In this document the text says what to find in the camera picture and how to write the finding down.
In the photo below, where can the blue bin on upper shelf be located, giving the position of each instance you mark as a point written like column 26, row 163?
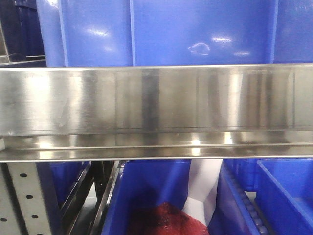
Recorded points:
column 92, row 33

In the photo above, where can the blue bin lower centre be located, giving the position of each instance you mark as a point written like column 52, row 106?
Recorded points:
column 146, row 184

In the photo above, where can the white paper sheet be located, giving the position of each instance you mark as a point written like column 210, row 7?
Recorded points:
column 201, row 198

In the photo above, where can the red mesh bag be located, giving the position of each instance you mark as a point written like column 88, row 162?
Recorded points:
column 164, row 219

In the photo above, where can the blue bin lower right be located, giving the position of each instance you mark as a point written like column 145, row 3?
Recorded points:
column 264, row 197

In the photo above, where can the dark blue bin upper left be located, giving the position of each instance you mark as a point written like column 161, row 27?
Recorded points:
column 20, row 33

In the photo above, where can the stainless steel shelf rail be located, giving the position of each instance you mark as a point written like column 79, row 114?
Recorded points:
column 167, row 112

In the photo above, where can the perforated steel shelf post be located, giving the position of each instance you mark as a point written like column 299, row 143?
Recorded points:
column 22, row 206

